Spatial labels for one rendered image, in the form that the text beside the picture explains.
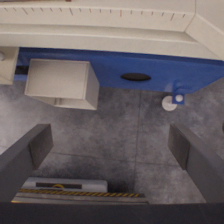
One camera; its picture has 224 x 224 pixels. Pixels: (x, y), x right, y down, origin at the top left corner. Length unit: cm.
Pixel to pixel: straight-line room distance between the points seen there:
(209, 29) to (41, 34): 37
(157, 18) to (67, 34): 21
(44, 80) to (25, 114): 66
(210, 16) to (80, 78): 43
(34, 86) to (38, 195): 50
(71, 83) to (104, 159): 64
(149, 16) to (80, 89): 35
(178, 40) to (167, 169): 89
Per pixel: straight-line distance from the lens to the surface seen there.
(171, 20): 37
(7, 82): 64
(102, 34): 41
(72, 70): 63
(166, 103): 111
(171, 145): 16
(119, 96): 110
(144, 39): 40
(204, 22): 37
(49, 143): 17
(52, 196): 84
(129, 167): 110
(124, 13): 35
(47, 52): 64
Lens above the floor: 107
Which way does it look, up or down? 83 degrees down
